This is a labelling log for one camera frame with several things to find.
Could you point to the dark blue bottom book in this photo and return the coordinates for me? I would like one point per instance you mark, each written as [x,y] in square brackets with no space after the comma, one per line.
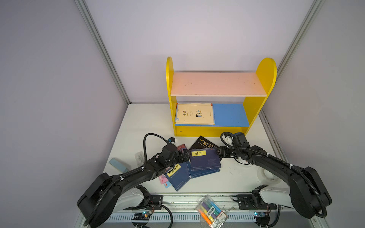
[179,175]

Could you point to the pink children's book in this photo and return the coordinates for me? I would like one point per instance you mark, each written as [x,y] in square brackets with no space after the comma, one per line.
[163,178]

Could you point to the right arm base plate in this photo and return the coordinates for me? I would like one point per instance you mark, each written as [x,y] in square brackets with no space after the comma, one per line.
[253,201]

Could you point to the black book gold lettering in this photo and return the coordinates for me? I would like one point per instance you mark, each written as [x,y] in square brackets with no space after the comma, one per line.
[203,143]

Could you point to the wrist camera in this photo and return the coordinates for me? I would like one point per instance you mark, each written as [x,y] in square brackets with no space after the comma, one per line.
[172,140]
[227,139]

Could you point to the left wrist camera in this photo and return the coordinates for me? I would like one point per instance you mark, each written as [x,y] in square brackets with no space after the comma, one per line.
[172,140]

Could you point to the white tape roll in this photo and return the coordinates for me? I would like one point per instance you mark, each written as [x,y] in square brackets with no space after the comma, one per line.
[267,177]

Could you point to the pack of coloured markers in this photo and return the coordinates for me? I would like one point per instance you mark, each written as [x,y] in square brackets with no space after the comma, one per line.
[211,212]

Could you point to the small clear plastic box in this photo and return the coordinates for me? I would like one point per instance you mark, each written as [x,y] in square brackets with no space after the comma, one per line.
[139,158]

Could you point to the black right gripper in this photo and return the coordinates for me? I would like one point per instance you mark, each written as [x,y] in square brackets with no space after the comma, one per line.
[225,152]

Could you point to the yellow shelf pink blue boards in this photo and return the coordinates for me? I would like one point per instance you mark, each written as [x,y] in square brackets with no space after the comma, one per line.
[237,97]

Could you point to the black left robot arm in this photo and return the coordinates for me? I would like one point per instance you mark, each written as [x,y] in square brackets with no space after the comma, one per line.
[100,198]

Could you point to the dark blue book yellow label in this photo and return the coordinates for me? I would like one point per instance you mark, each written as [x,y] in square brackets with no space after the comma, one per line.
[205,159]

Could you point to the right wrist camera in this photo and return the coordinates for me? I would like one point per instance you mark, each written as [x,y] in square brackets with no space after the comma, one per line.
[227,139]

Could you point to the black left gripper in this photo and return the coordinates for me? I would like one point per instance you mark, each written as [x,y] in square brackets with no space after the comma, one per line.
[180,154]

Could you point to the cream book blue edge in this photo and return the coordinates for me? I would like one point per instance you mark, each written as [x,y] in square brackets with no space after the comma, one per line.
[195,114]

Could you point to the light blue thin book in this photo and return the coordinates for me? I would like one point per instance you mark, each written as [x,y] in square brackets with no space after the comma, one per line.
[167,184]

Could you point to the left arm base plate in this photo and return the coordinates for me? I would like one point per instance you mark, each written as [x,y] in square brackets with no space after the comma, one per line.
[145,198]

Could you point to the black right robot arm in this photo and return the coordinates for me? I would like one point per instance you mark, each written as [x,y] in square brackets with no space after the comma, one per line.
[308,194]

